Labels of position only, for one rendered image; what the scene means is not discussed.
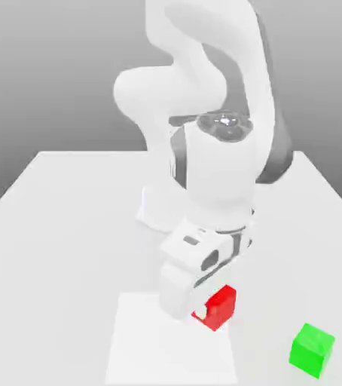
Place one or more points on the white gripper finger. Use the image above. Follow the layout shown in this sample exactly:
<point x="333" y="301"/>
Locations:
<point x="200" y="313"/>

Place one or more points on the small red cube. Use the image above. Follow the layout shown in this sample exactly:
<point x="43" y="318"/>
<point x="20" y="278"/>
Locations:
<point x="220" y="309"/>

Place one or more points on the small green cube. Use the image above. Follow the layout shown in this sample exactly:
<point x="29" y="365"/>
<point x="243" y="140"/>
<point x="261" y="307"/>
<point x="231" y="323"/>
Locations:
<point x="309" y="351"/>

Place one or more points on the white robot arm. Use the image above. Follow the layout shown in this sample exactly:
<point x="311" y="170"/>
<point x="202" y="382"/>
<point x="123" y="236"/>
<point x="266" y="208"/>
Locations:
<point x="219" y="169"/>

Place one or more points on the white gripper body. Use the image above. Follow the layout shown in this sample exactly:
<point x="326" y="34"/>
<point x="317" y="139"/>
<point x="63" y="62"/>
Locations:
<point x="175" y="289"/>

